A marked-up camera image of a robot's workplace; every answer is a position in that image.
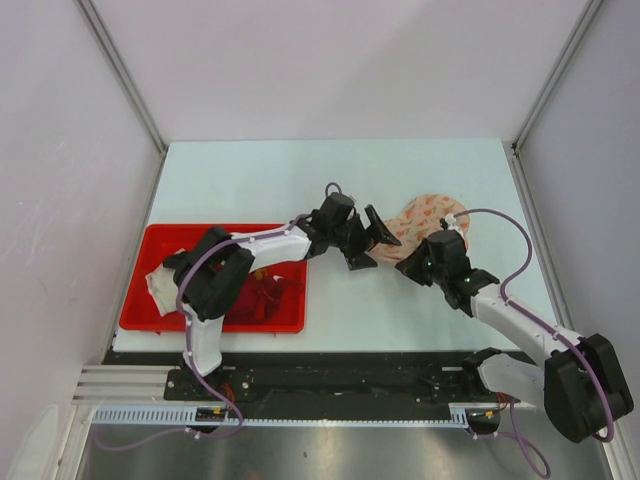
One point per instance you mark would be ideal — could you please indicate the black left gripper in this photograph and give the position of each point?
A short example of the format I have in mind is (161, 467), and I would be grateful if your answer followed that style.
(357, 259)

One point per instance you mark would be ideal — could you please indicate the right aluminium frame post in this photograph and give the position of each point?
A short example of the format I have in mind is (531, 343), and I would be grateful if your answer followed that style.
(559, 69)

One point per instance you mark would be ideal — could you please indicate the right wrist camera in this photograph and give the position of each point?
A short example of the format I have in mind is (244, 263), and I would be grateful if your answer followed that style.
(449, 222)

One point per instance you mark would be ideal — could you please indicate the white garment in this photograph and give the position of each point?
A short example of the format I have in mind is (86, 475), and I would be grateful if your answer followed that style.
(162, 289)

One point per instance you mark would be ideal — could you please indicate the red plastic bin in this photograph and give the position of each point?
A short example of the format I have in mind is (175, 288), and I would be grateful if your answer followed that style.
(139, 313)

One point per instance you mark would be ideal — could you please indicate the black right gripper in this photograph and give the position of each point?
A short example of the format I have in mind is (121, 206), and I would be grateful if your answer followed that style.
(410, 267)

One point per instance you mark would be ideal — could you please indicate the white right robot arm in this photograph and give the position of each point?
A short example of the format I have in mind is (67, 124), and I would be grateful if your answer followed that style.
(577, 380)

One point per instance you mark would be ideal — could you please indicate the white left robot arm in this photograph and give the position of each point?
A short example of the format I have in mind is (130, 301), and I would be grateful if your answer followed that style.
(210, 276)

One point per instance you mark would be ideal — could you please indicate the white slotted cable duct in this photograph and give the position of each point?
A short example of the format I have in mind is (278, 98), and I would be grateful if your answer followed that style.
(209, 416)

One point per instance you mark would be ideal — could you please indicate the dark red garment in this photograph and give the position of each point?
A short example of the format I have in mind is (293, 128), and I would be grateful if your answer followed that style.
(265, 298)

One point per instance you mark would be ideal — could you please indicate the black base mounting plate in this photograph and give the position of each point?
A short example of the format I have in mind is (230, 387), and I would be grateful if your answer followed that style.
(246, 377)

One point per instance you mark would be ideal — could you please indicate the left aluminium frame post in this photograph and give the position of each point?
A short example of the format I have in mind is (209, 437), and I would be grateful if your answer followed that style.
(117, 64)

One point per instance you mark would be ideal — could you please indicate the aluminium frame post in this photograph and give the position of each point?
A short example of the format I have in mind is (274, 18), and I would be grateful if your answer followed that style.
(559, 69)
(117, 64)

